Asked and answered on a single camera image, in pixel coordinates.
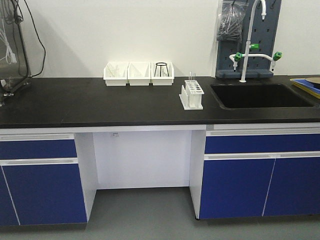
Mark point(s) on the white test tube rack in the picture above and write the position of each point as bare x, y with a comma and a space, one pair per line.
191, 95

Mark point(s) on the grey pegboard drying rack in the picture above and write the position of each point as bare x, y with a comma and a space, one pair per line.
262, 42

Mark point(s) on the white right storage bin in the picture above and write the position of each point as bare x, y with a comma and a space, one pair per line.
164, 80

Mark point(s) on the white storage bin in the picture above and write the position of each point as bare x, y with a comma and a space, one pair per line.
139, 73
164, 80
121, 80

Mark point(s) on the white middle storage bin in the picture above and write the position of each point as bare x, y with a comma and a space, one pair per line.
139, 73

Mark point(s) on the white left storage bin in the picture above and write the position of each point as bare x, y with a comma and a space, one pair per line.
121, 80

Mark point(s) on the clear beaker with yellow stick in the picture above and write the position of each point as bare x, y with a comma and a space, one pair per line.
113, 70

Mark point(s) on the black lab sink basin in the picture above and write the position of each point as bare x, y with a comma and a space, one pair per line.
258, 96

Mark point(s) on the white gooseneck lab faucet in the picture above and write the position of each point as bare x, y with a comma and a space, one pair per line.
238, 56

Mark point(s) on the blue right cabinet left door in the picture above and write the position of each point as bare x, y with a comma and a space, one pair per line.
234, 188

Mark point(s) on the blue cabinet door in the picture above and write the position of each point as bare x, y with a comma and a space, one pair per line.
46, 194
234, 188
294, 188

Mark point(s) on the clear plastic bag of pegs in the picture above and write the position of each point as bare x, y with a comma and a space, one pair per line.
230, 20

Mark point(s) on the blue right cabinet drawer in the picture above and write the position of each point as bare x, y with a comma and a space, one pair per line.
262, 143

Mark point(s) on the blue cabinet drawer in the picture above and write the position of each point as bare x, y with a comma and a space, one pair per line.
262, 143
38, 149

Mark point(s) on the blue left cabinet drawer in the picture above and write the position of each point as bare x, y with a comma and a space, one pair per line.
38, 149

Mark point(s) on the yellow tray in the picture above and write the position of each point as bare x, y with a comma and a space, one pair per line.
309, 87

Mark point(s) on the black wire tripod stand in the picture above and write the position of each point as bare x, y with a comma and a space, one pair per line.
161, 69

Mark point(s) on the metal stand with cables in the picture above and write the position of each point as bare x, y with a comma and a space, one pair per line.
14, 66

